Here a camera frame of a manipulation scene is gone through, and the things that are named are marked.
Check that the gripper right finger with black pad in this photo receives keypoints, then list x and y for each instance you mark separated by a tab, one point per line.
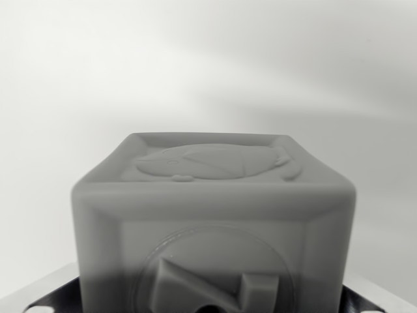
365	298

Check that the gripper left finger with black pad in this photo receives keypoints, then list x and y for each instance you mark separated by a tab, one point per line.
49	288

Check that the grey embossed cube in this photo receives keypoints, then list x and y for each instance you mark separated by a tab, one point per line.
211	221

